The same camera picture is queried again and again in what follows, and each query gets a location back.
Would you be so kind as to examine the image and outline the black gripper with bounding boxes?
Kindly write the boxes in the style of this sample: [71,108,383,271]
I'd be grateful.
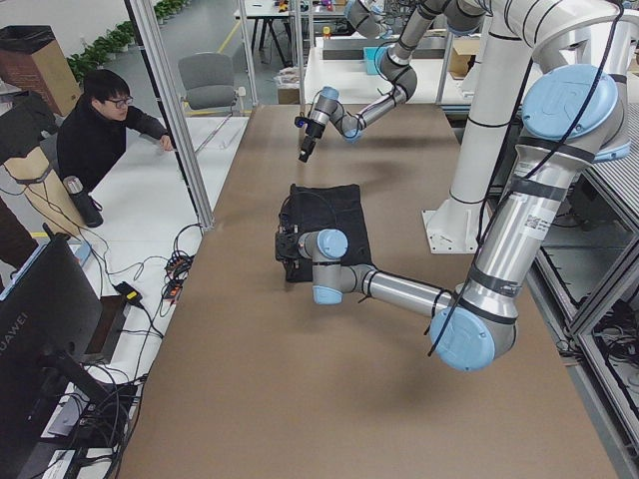
[299,121,323,163]
[275,233,301,269]

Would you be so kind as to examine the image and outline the black Huawei monitor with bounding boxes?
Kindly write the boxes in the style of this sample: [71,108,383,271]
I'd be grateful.
[1,235,107,467]

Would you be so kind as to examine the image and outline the grey office chair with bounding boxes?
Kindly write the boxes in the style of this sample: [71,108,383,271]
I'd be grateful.
[178,52,246,115]

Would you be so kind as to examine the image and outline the black printed t-shirt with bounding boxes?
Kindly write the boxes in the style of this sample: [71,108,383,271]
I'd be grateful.
[277,184,372,282]

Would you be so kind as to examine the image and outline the red black usb hub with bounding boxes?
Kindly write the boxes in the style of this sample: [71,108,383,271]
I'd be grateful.
[162,250,195,304]

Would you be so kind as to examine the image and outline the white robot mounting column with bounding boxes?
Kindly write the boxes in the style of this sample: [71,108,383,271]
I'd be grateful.
[423,1,638,254]

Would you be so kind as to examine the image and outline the black thermos bottle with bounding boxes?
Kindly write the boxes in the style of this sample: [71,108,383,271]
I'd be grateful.
[63,176,104,228]

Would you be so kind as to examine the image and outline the blue plastic bin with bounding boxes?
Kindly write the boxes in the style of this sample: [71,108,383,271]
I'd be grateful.
[362,44,390,78]

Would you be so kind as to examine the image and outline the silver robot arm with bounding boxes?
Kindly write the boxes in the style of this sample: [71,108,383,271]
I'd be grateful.
[275,64,630,371]
[294,0,486,163]

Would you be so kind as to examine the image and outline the black power adapter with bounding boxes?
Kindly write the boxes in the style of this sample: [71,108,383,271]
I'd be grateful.
[114,281,143,307]

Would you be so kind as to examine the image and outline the brown cardboard box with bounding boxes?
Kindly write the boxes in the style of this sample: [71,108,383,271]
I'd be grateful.
[1,25,81,117]

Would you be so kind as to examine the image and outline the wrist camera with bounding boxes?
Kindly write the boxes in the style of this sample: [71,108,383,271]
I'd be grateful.
[294,116,308,128]

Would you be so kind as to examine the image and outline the person in black clothes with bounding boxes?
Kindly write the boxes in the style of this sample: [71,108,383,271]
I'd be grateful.
[56,69,173,192]

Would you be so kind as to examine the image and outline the aluminium frame post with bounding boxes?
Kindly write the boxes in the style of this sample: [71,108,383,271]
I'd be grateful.
[124,0,215,232]

